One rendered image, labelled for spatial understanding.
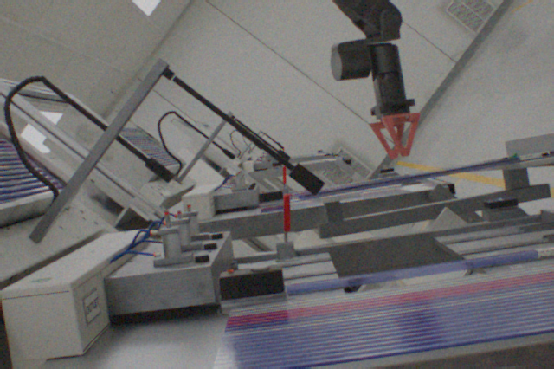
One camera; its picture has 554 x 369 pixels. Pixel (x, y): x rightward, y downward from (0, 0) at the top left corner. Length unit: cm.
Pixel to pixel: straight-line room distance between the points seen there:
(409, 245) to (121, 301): 55
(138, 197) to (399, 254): 94
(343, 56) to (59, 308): 74
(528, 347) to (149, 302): 48
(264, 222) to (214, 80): 674
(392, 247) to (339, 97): 746
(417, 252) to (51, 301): 68
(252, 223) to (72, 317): 127
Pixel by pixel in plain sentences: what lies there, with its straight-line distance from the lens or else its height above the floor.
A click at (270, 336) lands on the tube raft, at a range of 73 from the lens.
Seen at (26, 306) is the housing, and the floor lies 127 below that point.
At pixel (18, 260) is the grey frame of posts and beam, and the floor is 132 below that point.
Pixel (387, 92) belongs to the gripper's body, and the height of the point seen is 106.
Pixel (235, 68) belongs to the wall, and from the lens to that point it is 871.
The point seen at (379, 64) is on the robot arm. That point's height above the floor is 110.
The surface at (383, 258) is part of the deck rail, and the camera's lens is 127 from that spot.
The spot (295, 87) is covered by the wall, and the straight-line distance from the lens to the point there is 868.
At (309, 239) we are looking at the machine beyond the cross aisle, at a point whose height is 55.
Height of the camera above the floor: 116
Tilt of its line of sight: 1 degrees down
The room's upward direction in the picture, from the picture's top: 53 degrees counter-clockwise
